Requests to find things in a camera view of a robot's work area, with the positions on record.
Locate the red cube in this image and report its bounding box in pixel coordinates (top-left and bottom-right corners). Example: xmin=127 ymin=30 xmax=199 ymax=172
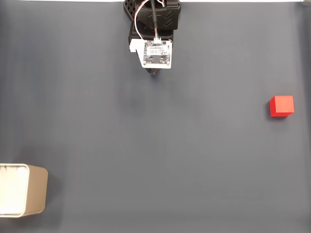
xmin=269 ymin=95 xmax=295 ymax=117

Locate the camera board on white mount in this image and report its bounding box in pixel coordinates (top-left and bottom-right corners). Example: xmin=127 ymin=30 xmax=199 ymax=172
xmin=129 ymin=38 xmax=173 ymax=69

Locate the beige box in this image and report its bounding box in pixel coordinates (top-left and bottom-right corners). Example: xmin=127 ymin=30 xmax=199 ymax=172
xmin=0 ymin=164 xmax=49 ymax=219

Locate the white and red servo wire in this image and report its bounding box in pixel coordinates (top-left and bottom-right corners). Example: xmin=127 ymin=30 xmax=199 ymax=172
xmin=133 ymin=0 xmax=172 ymax=41

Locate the white paper padding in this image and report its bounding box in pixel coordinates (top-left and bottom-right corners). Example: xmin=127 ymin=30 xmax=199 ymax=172
xmin=0 ymin=166 xmax=28 ymax=216

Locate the black camera cable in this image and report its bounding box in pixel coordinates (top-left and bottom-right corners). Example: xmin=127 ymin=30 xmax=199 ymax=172
xmin=148 ymin=0 xmax=161 ymax=42

